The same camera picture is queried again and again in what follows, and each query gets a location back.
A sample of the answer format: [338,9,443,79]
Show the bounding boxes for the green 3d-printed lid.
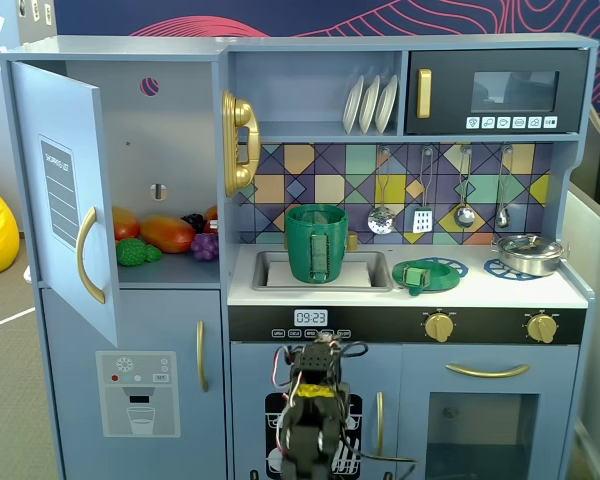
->
[391,258,462,297]

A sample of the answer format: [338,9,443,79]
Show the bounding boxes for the steel toy pot with lid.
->
[489,233,566,278]

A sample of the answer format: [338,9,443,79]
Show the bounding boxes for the green 3d-printed pot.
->
[283,203,350,284]

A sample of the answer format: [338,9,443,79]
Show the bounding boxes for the steel slotted skimmer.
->
[367,144,397,235]

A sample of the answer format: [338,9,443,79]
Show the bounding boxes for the grey toy sink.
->
[252,249,394,294]

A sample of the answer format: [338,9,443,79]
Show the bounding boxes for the purple toy grapes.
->
[190,232,220,261]

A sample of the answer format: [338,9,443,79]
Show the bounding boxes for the steel slotted spatula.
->
[411,145,437,235]

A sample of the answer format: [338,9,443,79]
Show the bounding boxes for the orange toy mango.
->
[139,214,197,254]

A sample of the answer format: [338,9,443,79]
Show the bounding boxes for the blue dishwasher door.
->
[230,342,404,480]

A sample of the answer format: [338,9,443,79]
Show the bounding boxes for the gold toy phone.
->
[221,88,262,198]

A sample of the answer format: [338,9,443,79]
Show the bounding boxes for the white toy plate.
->
[374,73,399,134]
[342,74,366,135]
[358,74,382,135]

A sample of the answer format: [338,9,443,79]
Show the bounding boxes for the gold stove knob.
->
[423,310,455,344]
[525,311,557,344]

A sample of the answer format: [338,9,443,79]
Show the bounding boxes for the steel ladle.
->
[452,144,477,229]

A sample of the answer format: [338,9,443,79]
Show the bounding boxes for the green toy lettuce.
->
[115,237,164,267]

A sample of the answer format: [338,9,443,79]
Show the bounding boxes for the blue freezer door with dispenser print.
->
[40,288,226,480]

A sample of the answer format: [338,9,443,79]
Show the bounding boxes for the red orange toy peach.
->
[112,206,142,242]

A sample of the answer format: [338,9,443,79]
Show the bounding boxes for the blue oven door with window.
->
[400,343,580,480]

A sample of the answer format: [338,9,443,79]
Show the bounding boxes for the steel spoon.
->
[494,143,514,230]

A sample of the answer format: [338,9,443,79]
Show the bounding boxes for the blue toy kitchen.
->
[0,33,600,480]

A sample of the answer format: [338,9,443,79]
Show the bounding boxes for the blue fridge door with shopping list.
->
[9,60,120,349]

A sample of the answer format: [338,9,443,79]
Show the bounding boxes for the black microwave door gold handle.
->
[403,48,591,136]

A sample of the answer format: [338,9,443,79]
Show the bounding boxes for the black cable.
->
[349,451,417,480]

